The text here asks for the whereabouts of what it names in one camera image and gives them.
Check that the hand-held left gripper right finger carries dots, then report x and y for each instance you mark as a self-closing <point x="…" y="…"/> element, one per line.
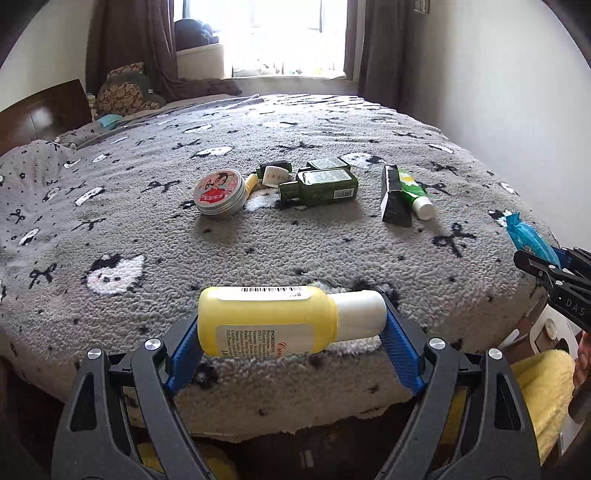
<point x="401" y="351"/>

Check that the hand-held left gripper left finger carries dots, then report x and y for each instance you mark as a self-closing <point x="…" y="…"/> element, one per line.
<point x="185" y="354"/>

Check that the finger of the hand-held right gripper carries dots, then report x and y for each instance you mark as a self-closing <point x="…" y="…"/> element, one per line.
<point x="575" y="259"/>
<point x="535" y="265"/>

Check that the blue plastic packet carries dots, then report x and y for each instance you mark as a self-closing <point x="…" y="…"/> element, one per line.
<point x="531" y="240"/>

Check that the yellow bottle with white cap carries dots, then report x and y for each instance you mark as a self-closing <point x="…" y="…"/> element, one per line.
<point x="268" y="323"/>

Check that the yellow fluffy rug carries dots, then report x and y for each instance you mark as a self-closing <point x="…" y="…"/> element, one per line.
<point x="545" y="392"/>

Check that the grey printed blanket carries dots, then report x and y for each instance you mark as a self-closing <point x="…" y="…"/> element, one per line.
<point x="323" y="249"/>

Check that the green floral tube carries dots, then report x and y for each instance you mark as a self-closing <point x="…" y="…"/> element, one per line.
<point x="415" y="194"/>

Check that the black box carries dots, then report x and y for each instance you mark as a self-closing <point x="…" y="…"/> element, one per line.
<point x="395" y="201"/>

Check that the round metal tin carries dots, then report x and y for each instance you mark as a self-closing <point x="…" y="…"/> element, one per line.
<point x="219" y="194"/>

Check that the dark green bottle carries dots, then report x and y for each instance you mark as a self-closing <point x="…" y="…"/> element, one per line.
<point x="325" y="187"/>
<point x="328" y="164"/>

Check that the small yellow tube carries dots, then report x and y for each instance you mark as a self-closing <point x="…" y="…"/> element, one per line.
<point x="250" y="183"/>

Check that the grey printed pillow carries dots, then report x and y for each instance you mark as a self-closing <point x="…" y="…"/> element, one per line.
<point x="32" y="166"/>

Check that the small teal item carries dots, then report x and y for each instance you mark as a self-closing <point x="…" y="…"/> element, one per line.
<point x="111" y="120"/>

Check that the brown curtain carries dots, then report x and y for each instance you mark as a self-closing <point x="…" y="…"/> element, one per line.
<point x="388" y="46"/>
<point x="134" y="41"/>

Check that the patterned plush cushion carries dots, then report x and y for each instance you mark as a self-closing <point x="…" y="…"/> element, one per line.
<point x="122" y="92"/>

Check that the brown wooden headboard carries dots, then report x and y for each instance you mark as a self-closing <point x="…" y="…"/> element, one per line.
<point x="41" y="113"/>

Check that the white tub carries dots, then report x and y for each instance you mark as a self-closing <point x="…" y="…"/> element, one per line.
<point x="201" y="62"/>

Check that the dark blue cloth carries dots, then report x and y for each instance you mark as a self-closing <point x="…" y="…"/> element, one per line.
<point x="194" y="32"/>

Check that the window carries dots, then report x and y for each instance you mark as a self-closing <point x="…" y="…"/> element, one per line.
<point x="277" y="32"/>

